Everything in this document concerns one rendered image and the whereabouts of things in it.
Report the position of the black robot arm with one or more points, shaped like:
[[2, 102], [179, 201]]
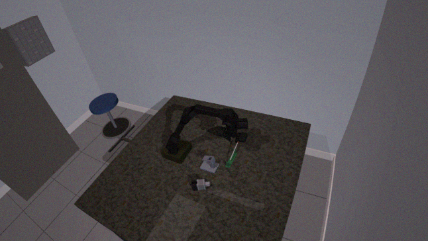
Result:
[[228, 116]]

